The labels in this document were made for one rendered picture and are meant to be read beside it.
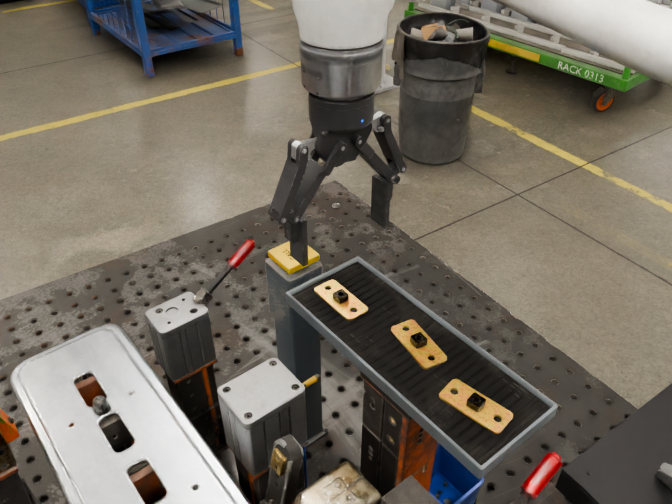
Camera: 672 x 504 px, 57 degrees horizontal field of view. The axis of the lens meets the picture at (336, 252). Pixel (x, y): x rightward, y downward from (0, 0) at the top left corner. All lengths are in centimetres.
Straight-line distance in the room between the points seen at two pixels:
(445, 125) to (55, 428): 280
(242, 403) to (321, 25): 48
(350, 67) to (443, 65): 263
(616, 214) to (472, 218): 73
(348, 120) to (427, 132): 279
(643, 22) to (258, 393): 61
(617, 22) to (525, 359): 96
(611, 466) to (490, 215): 208
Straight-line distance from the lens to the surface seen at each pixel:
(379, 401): 89
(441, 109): 340
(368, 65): 67
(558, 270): 294
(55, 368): 111
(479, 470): 72
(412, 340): 82
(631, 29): 68
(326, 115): 69
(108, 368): 108
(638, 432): 135
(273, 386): 85
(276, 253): 98
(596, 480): 126
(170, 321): 103
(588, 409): 144
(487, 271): 284
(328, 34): 65
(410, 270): 167
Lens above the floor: 176
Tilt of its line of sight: 38 degrees down
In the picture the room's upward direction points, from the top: straight up
